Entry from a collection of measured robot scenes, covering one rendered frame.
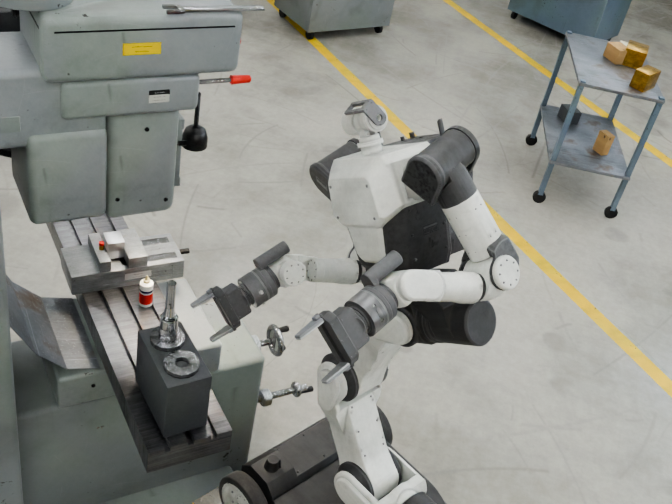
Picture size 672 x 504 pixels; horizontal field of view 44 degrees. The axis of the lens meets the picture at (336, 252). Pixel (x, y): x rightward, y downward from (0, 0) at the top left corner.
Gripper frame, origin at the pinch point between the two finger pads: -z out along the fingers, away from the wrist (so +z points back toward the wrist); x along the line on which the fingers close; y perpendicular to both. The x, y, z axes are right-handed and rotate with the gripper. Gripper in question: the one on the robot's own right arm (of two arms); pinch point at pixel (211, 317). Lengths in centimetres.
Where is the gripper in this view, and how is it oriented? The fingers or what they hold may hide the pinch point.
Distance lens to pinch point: 216.1
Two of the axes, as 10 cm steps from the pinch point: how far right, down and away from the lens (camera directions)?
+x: -3.9, -8.3, -3.9
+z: 7.9, -5.2, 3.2
